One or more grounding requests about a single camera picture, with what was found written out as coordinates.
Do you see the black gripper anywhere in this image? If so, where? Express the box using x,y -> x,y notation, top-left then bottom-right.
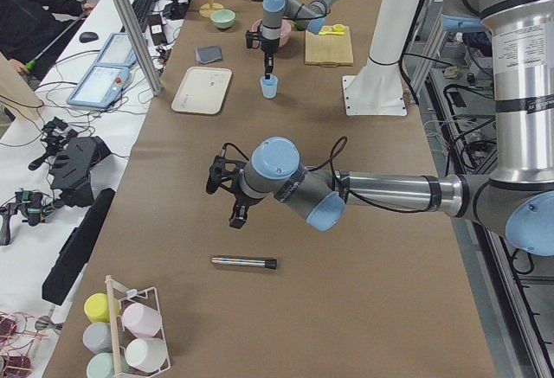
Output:
245,28 -> 277,80
206,144 -> 251,229

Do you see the light blue plastic cup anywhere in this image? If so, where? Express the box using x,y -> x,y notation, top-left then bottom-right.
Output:
260,74 -> 279,99

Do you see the steel muddler with black tip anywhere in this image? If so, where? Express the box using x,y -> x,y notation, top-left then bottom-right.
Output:
210,256 -> 278,270

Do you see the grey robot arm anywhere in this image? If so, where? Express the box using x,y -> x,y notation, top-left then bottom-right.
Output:
246,0 -> 338,80
207,0 -> 553,256

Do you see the pink plastic cup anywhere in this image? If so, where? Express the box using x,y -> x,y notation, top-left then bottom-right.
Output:
121,303 -> 162,337

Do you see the white plastic cup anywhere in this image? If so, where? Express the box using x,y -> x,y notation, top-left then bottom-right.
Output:
125,337 -> 168,373

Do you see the yellow plastic cup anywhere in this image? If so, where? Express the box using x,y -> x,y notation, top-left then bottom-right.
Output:
83,292 -> 110,323

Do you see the grey plastic cup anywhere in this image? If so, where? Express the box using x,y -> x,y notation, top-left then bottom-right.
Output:
82,322 -> 113,355

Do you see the mint green plastic cup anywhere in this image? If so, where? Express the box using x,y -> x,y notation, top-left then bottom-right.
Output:
86,352 -> 115,378

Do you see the pink bowl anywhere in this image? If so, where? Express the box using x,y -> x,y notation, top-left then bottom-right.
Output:
251,19 -> 293,48

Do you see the wooden cutting board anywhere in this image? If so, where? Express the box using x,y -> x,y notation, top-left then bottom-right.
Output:
305,26 -> 354,67

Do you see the grey folded cloth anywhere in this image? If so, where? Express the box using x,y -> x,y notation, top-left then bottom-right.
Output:
196,45 -> 222,65

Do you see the light green bowl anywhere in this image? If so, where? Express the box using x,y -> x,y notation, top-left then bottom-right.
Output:
210,9 -> 236,30

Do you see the cream rabbit tray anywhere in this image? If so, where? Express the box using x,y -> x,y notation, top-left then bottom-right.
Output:
171,67 -> 232,115

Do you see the yellow plastic knife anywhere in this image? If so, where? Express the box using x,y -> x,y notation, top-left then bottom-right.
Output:
319,24 -> 345,35

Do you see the black keyboard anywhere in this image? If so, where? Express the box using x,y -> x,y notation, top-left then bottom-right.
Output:
132,0 -> 156,23

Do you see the blue teach pendant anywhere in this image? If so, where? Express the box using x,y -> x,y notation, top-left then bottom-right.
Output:
67,64 -> 130,109
95,32 -> 137,67

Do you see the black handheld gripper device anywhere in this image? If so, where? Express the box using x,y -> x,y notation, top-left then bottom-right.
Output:
28,117 -> 112,208

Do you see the black computer mouse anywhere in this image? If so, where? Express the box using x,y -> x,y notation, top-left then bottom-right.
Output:
79,31 -> 99,43

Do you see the person in black jacket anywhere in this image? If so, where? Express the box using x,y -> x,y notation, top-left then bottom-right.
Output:
1,0 -> 95,80

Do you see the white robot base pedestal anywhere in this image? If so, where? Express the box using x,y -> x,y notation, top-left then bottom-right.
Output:
343,0 -> 421,116

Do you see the aluminium frame post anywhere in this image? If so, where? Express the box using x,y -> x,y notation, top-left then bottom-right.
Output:
113,0 -> 162,96

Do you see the white wire cup rack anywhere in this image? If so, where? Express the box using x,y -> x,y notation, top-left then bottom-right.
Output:
105,275 -> 171,377

